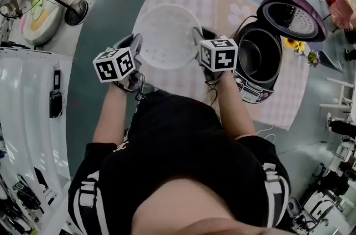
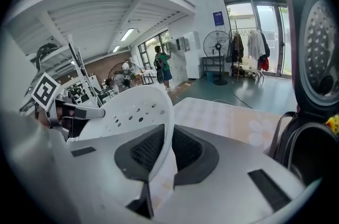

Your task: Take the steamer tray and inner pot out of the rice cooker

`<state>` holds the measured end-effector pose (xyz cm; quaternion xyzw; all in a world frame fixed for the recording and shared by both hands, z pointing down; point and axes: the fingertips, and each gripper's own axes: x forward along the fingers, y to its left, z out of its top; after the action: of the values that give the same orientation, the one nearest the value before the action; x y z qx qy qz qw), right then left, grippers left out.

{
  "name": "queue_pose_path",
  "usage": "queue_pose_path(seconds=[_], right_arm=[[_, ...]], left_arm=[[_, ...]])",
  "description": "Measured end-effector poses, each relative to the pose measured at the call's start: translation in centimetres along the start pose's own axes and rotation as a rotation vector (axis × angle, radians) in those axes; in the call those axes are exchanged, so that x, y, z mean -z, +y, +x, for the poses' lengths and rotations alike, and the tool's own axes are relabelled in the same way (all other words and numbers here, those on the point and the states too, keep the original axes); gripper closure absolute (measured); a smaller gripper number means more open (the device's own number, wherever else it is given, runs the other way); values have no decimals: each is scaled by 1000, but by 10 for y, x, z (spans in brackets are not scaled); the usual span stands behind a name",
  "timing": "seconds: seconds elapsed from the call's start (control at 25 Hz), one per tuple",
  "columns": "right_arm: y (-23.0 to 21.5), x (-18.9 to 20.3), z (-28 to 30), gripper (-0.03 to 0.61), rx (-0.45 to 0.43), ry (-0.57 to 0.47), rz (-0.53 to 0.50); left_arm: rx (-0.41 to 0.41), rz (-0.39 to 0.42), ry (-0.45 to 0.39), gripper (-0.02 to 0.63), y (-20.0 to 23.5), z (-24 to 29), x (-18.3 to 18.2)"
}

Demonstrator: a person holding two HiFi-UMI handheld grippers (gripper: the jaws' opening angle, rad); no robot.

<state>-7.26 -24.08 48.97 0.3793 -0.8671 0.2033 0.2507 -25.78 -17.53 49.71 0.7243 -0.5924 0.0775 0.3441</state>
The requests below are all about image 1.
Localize person's chin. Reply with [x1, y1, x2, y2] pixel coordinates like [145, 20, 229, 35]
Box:
[133, 179, 284, 235]

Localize purple rice cooker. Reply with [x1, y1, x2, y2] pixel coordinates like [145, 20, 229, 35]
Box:
[233, 0, 328, 104]

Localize white power cable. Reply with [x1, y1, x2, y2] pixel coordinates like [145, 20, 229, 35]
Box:
[255, 125, 276, 143]

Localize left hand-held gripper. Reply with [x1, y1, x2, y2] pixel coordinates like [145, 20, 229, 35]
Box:
[92, 33, 145, 94]

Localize white panels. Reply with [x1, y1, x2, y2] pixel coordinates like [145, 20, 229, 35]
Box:
[0, 47, 75, 235]

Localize white oval tub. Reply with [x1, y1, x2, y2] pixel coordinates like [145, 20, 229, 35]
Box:
[19, 0, 63, 46]

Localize dark round pot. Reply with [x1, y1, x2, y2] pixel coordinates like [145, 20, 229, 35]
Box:
[238, 29, 280, 82]

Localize person's left forearm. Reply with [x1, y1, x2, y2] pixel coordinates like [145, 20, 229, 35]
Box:
[93, 81, 140, 144]

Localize black battery pack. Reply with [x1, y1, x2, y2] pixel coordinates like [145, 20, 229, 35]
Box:
[49, 91, 63, 119]

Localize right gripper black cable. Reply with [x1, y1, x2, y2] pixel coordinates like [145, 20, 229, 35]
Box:
[205, 78, 222, 108]

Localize white perforated steamer tray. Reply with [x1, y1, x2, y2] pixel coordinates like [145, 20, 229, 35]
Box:
[132, 3, 203, 71]

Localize yellow sunflower bouquet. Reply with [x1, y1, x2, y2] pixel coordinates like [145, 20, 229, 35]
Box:
[285, 38, 306, 54]

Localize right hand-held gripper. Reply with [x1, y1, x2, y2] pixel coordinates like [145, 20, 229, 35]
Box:
[192, 26, 239, 82]

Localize small potted flower plant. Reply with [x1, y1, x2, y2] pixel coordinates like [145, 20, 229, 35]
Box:
[307, 49, 321, 65]

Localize white table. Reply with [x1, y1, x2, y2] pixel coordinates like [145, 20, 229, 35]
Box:
[319, 77, 356, 118]

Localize person's black shirt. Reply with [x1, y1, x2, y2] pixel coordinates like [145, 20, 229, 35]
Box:
[68, 91, 291, 235]

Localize grey chair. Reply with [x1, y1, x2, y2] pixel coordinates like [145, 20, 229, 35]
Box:
[318, 49, 344, 73]

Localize person's right forearm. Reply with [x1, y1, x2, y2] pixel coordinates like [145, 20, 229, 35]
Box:
[215, 71, 256, 139]

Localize black-edged handheld device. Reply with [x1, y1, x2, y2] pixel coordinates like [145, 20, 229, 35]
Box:
[52, 69, 62, 90]

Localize pink cloth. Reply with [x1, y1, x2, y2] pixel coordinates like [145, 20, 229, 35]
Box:
[329, 0, 356, 32]

